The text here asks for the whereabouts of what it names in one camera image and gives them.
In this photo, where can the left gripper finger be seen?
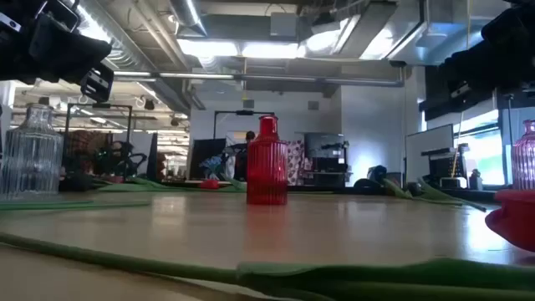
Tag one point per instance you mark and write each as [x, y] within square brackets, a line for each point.
[98, 83]

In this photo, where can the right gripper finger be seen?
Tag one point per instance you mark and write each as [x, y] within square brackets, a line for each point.
[468, 71]

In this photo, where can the clear ribbed glass vase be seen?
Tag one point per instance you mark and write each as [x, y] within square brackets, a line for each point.
[31, 159]

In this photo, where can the green stem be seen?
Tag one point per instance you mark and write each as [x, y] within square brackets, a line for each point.
[83, 205]

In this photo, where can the bright red artificial tulip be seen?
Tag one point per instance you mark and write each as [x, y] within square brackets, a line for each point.
[516, 221]
[209, 184]

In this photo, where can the green tulip stem foreground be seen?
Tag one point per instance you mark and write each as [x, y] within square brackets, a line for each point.
[376, 276]

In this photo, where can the pink ribbed glass vase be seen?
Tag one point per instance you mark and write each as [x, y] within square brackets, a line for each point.
[526, 159]

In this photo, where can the blue artificial flowers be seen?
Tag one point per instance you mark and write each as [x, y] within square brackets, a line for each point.
[212, 163]

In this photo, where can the red ribbed glass vase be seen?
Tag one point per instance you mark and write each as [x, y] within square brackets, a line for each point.
[267, 175]

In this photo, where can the brown patterned backdrop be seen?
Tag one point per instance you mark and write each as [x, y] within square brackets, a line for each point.
[83, 144]

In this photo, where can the white board screen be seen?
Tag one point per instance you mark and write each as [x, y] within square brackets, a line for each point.
[428, 146]

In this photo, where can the grey ceiling pipe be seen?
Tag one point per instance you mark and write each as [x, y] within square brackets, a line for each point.
[196, 76]

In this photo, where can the black desktop equipment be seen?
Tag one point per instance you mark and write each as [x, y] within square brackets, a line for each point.
[443, 167]

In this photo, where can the small grey bottle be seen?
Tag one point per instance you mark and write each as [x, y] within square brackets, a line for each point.
[475, 182]

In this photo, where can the white box device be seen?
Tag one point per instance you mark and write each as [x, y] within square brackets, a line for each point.
[453, 183]

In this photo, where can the black upright panel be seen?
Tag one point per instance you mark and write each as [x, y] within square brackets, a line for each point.
[200, 159]

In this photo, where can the dark office chair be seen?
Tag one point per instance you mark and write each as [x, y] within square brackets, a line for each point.
[376, 175]

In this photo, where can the ceiling light panel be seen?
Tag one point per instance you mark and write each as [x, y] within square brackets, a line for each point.
[234, 49]

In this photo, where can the black monitor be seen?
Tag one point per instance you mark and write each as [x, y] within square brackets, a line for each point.
[324, 144]

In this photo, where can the pink patterned cloth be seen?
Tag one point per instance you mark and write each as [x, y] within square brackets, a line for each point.
[296, 163]

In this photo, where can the black station frame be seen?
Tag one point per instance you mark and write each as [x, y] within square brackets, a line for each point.
[100, 105]
[244, 112]

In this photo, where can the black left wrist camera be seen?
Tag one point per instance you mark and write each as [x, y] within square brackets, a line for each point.
[62, 12]

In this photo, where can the silver spiral ceiling duct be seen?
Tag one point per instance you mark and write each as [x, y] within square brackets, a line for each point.
[125, 50]

